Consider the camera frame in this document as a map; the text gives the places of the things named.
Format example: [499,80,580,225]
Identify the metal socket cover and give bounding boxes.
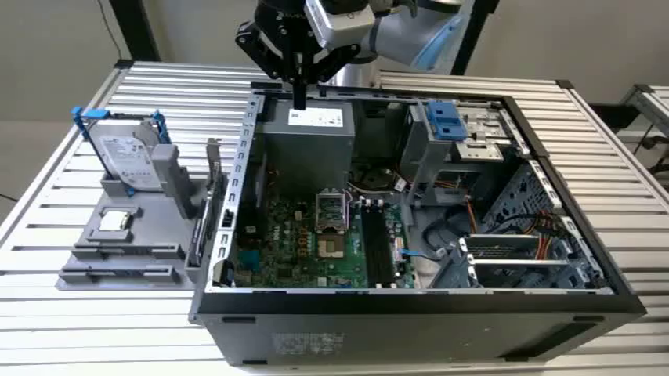
[315,190,349,233]

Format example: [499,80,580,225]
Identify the metal disk bay cage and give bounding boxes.
[431,233,610,291]

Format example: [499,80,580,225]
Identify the CPU socket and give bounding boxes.
[315,230,348,259]

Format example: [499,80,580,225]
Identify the grey power supply unit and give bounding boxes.
[254,99,356,197]

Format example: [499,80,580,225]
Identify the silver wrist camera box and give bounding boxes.
[304,0,377,49]

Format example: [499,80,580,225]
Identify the metal drive bay cage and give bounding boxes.
[399,96,531,207]

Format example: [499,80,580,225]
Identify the neighbouring aluminium table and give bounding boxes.
[615,83,669,138]

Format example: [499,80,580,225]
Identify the black table bracket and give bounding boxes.
[588,102,642,129]

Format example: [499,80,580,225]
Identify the green motherboard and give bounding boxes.
[233,195,419,289]

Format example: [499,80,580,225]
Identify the black PC case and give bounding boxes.
[186,80,647,367]

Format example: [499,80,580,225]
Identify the yellow black white wire bundle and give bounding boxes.
[348,164,413,196]

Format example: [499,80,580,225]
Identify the blue plastic drive latch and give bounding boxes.
[425,100,467,142]

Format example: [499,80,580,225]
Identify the thick black cables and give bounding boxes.
[420,213,464,262]

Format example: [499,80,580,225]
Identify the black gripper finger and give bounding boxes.
[233,21,301,110]
[300,45,363,110]

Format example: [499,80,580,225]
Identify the grey parts rack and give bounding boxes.
[54,136,230,293]

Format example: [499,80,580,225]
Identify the black expansion slot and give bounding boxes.
[237,195,266,240]

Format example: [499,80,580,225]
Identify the silver CPU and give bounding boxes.
[98,211,132,232]

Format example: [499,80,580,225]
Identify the blue data cable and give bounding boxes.
[396,246,444,260]

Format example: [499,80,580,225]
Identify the orange red yellow drive wires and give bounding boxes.
[432,175,479,236]

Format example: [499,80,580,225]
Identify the black stand post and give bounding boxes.
[451,0,497,75]
[106,0,161,63]

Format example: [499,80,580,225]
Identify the hard disk in blue carrier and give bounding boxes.
[69,104,170,195]

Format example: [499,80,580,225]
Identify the black hanging cables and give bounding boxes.
[634,127,669,175]

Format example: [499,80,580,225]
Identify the red orange yellow wire bundle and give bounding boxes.
[524,209,563,262]

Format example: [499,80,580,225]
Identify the RAM slot with white latches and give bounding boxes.
[379,200,396,287]
[365,200,383,287]

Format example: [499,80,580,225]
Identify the blue expansion slot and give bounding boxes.
[238,249,261,272]

